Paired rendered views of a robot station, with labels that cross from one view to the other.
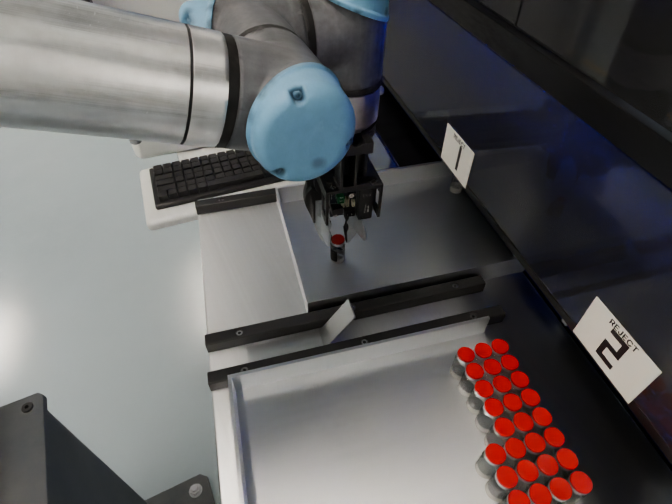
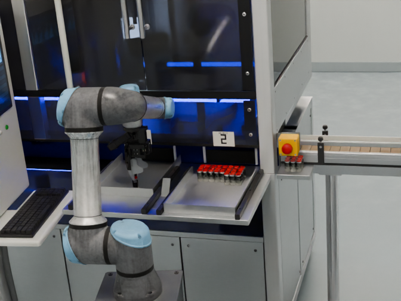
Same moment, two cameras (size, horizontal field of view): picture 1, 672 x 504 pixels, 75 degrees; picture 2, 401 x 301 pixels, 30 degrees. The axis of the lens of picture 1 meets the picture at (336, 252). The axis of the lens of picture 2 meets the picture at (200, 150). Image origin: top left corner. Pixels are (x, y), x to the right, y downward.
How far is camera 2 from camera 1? 2.45 m
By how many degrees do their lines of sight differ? 52
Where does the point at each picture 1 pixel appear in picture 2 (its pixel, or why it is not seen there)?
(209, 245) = not seen: hidden behind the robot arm
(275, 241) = (110, 197)
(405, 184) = (116, 169)
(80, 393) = not seen: outside the picture
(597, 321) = (216, 136)
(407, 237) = (142, 175)
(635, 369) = (230, 137)
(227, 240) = not seen: hidden behind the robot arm
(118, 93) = (159, 105)
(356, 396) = (189, 195)
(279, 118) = (171, 104)
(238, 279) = (120, 206)
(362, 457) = (206, 197)
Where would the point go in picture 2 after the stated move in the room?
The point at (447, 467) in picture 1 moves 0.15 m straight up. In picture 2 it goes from (221, 188) to (218, 151)
